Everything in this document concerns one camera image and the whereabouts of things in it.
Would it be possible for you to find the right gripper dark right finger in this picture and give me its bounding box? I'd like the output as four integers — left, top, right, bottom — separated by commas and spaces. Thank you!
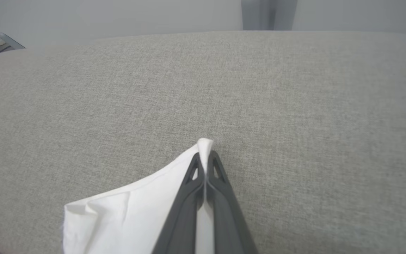
205, 151, 258, 254

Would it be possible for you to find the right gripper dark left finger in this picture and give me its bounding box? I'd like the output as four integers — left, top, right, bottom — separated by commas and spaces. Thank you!
153, 152, 207, 254

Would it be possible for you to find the grey equipment shelf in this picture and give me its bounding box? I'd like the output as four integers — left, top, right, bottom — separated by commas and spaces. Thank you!
0, 18, 25, 60

